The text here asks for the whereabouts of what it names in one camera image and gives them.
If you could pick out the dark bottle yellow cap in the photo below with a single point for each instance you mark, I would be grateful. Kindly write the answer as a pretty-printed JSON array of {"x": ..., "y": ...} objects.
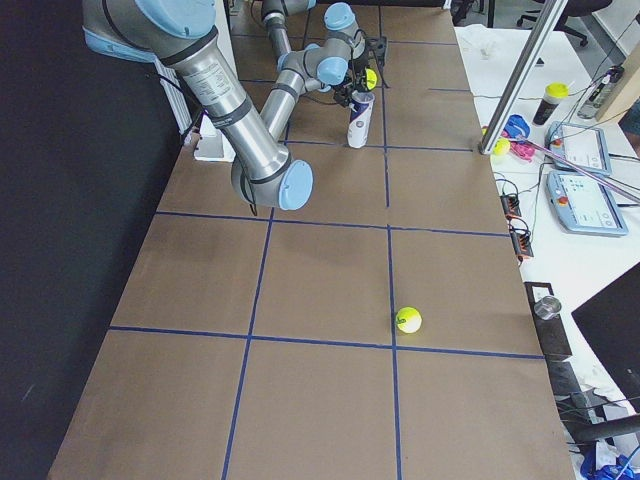
[{"x": 553, "y": 96}]

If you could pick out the pink cloth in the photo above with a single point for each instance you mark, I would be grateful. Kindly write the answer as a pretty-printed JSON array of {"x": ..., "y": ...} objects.
[{"x": 522, "y": 149}]

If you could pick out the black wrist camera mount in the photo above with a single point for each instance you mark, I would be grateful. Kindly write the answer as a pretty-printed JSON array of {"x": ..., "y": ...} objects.
[{"x": 378, "y": 50}]

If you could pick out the far blue teach pendant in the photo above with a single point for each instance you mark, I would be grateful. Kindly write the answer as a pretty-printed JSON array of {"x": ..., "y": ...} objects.
[{"x": 581, "y": 145}]

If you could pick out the small steel cup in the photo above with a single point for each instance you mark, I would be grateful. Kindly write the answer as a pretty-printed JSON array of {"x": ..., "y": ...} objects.
[{"x": 547, "y": 307}]

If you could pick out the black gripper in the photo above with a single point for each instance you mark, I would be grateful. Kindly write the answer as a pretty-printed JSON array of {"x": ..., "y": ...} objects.
[
  {"x": 345, "y": 92},
  {"x": 361, "y": 63}
]

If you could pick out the blue teach pendant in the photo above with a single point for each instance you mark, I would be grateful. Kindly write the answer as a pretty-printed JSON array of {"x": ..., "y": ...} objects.
[
  {"x": 581, "y": 145},
  {"x": 583, "y": 206}
]

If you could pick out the near orange black connector block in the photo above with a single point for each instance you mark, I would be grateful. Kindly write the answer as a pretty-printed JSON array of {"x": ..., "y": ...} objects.
[{"x": 521, "y": 241}]

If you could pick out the yellow ball beside post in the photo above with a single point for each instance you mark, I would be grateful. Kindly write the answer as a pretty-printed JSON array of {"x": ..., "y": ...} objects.
[{"x": 501, "y": 147}]

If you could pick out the aluminium frame post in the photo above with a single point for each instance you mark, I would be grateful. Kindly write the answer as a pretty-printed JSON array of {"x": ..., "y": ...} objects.
[{"x": 548, "y": 18}]

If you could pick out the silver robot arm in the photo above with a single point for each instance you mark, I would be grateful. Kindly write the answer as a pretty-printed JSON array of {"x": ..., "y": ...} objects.
[
  {"x": 317, "y": 67},
  {"x": 183, "y": 36}
]

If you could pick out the orange black connector block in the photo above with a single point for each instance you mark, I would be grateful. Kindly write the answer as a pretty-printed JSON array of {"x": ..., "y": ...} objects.
[
  {"x": 511, "y": 205},
  {"x": 521, "y": 241}
]

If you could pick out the near blue teach pendant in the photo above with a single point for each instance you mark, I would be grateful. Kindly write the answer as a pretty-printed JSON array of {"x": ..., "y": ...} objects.
[{"x": 583, "y": 206}]

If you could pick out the yellow tennis ball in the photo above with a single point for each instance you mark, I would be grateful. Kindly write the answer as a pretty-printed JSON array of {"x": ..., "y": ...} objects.
[
  {"x": 408, "y": 320},
  {"x": 371, "y": 79}
]

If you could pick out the far orange black connector block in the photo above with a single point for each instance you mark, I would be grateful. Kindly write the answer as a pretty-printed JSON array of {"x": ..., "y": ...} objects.
[{"x": 511, "y": 205}]

